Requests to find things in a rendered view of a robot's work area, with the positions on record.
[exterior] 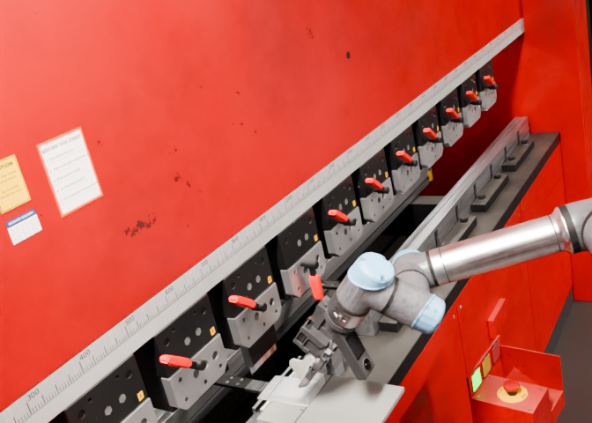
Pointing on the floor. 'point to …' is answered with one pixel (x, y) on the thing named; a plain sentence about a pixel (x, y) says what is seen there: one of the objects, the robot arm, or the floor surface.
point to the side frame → (539, 98)
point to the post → (285, 351)
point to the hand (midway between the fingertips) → (311, 376)
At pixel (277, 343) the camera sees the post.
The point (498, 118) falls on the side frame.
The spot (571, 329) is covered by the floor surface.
